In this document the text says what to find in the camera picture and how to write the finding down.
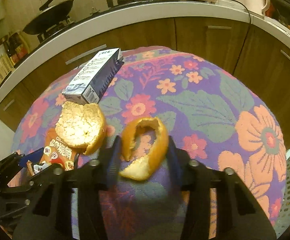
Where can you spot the black frying pan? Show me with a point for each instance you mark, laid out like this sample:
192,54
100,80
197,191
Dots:
48,17

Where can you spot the sauce bottles on counter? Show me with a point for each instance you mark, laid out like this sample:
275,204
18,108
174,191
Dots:
16,47

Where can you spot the large orange peel half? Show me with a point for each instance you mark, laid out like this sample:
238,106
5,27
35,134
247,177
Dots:
81,126

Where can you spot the black gas stove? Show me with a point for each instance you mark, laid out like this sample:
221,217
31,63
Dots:
80,12

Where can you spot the floral towel table cover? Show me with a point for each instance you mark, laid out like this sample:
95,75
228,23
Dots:
211,115

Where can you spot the white curved countertop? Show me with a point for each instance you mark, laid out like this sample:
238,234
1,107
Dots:
141,12

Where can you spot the white blue milk carton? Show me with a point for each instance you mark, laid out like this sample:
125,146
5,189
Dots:
93,79

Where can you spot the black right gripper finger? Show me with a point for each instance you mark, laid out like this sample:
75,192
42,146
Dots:
34,157

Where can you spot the orange snack packet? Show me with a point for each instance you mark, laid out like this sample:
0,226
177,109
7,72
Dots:
55,151

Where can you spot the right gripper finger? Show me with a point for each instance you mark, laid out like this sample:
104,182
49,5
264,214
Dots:
98,174
238,213

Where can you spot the orange peel piece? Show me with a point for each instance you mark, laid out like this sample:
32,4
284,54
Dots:
144,146

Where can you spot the wooden cabinet fronts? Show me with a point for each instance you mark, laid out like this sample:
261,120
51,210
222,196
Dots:
258,59

